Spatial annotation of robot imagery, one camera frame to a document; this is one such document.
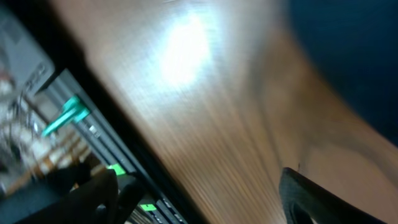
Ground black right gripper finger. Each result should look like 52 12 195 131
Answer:
279 167 383 224

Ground dark blue shorts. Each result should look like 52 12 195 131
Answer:
287 0 397 144

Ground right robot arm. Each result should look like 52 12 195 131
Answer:
1 164 381 223

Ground black aluminium mounting rail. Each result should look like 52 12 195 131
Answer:
40 69 195 223

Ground green rail clamp right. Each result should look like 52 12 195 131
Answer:
41 96 91 137

